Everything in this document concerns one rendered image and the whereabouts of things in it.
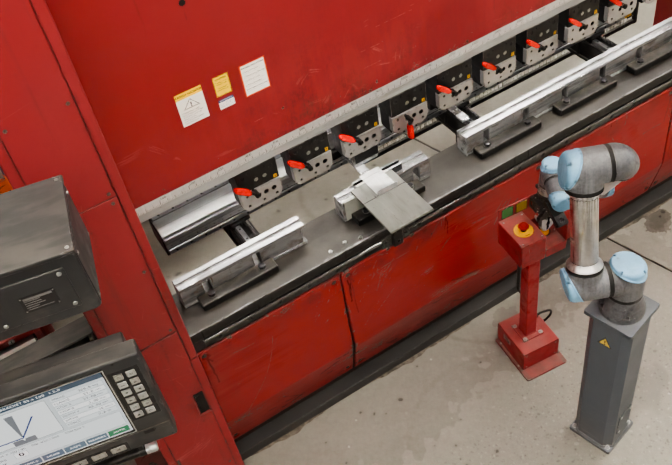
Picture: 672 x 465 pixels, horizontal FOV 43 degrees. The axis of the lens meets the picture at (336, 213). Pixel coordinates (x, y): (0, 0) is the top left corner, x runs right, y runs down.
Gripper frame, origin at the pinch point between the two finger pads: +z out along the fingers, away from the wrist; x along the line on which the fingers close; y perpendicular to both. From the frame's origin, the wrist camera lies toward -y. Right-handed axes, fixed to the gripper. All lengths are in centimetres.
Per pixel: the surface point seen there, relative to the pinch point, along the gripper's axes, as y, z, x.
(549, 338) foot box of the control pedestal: -12, 61, 0
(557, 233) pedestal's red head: -2.0, 2.7, -3.9
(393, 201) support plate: 22, -25, 52
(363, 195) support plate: 31, -24, 59
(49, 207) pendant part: -18, -124, 152
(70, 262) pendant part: -33, -121, 152
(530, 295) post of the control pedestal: -4.0, 33.9, 6.6
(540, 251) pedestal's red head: -6.5, 1.5, 6.9
